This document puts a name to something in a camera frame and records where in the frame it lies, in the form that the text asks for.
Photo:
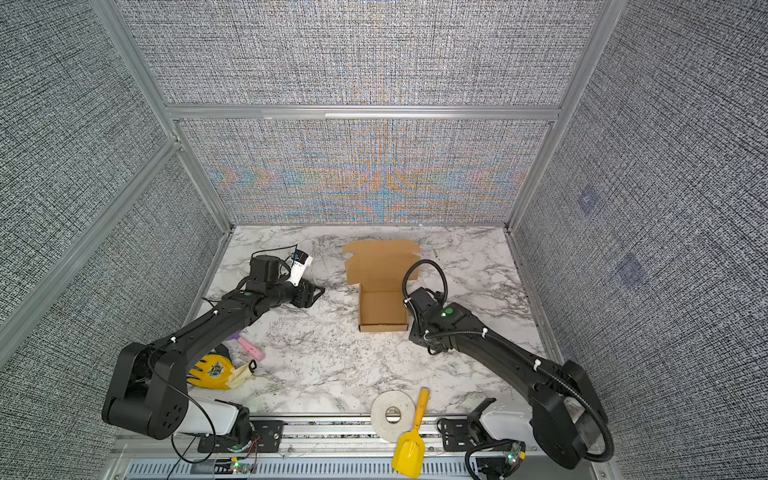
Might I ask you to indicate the yellow work glove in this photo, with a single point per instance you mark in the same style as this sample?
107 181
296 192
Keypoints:
217 372

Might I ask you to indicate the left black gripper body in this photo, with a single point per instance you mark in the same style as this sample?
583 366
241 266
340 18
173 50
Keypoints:
285 293

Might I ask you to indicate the brown cardboard box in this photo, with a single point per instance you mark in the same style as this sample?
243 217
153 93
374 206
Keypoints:
378 268

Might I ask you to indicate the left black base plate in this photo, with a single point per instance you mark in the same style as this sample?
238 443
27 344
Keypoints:
262 436

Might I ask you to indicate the aluminium front frame rail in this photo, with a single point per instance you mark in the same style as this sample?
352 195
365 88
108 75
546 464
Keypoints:
330 447

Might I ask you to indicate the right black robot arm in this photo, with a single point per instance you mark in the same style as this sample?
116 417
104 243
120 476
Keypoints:
568 420

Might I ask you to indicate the yellow plastic toy shovel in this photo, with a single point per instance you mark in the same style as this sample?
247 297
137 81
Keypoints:
410 450

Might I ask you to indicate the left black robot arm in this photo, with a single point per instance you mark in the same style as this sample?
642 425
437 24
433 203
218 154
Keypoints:
148 392

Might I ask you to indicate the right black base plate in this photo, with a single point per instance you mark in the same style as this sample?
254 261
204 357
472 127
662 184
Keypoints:
462 434

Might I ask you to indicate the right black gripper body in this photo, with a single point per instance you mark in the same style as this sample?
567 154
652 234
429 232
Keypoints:
418 335

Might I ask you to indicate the white tape roll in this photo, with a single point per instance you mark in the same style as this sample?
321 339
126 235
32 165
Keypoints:
392 414

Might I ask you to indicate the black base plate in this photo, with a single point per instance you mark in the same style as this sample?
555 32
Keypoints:
262 436
462 434

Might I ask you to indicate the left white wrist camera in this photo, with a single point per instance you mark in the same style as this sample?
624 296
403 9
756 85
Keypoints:
300 261

